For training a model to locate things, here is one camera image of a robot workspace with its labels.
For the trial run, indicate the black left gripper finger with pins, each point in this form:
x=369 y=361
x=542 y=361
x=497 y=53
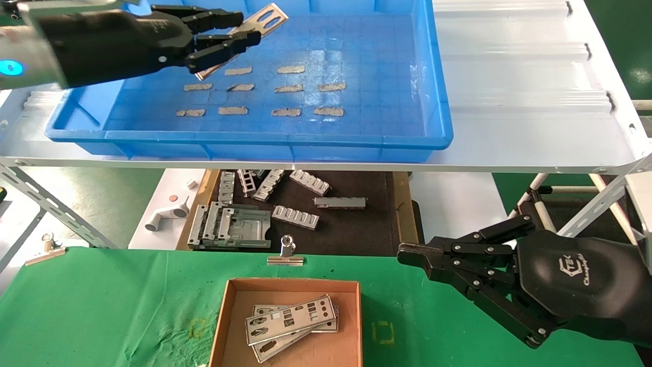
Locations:
x=224 y=47
x=214 y=19

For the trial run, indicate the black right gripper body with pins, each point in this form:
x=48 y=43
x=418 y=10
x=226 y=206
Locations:
x=575 y=275

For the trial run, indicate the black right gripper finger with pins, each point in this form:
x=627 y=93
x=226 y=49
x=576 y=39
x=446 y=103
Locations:
x=458 y=250
x=499 y=300

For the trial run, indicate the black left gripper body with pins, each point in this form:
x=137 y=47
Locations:
x=117 y=43

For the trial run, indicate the silver metal I/O plate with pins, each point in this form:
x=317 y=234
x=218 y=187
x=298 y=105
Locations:
x=290 y=318
x=270 y=18
x=275 y=349
x=328 y=327

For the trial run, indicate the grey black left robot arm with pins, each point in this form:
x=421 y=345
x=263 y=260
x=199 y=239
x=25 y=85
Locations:
x=25 y=51

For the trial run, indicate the wooden tray black mat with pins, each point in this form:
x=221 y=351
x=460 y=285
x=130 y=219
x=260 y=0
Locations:
x=367 y=229

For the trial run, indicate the blue plastic tray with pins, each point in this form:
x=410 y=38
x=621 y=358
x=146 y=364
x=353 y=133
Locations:
x=356 y=61

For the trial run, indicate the open brown cardboard box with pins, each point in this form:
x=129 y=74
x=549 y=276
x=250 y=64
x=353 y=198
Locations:
x=300 y=288

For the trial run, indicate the grey tape patch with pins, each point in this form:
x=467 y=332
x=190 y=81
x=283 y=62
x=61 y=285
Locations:
x=240 y=87
x=198 y=87
x=291 y=69
x=289 y=88
x=238 y=71

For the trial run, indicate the long white rack pipe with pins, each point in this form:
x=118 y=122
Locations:
x=544 y=214

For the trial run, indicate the white perforated shelf brace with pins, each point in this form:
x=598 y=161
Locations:
x=611 y=206

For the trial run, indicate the white perforated shelf leg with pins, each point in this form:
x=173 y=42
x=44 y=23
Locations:
x=51 y=206
x=601 y=199

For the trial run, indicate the short white rack pipe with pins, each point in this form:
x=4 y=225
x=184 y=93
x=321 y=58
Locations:
x=570 y=189

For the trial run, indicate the white rack leg pipe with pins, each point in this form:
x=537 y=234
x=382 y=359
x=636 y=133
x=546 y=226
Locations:
x=534 y=187

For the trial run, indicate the grey flat metal bar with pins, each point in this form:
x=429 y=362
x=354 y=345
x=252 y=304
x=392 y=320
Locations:
x=340 y=202

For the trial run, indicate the small white cube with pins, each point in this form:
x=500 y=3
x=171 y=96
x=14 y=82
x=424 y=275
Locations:
x=191 y=183

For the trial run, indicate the silver binder clip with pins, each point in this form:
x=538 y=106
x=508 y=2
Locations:
x=46 y=251
x=287 y=252

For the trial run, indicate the white plastic pipe fitting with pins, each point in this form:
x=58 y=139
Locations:
x=168 y=216

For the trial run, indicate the white metal shelf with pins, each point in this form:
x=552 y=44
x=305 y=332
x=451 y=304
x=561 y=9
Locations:
x=509 y=76

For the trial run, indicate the large grey metal plate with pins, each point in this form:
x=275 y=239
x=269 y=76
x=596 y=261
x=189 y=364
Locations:
x=244 y=227

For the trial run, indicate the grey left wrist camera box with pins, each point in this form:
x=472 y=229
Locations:
x=66 y=4

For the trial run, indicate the grey slotted metal bracket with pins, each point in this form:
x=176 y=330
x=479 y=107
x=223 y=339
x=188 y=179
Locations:
x=310 y=182
x=295 y=217
x=247 y=181
x=269 y=184
x=226 y=186

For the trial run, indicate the narrow grey metal frame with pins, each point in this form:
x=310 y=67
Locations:
x=198 y=224

